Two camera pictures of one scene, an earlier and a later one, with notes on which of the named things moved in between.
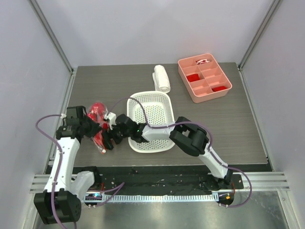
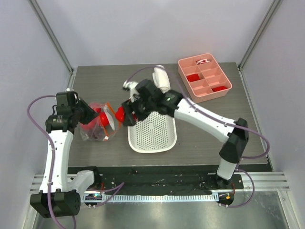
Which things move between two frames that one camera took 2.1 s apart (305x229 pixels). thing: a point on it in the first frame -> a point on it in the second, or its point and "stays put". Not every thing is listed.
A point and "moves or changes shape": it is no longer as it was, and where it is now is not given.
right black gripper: [108, 140] -> [133, 110]
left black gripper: [96, 127] -> [92, 114]
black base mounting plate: [159, 180] stays put
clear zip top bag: [97, 112] moves or changes shape
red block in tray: [192, 78] stays put
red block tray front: [219, 88] stays put
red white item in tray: [199, 62] stays put
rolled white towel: [161, 79] stays put
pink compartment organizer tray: [203, 78] stays put
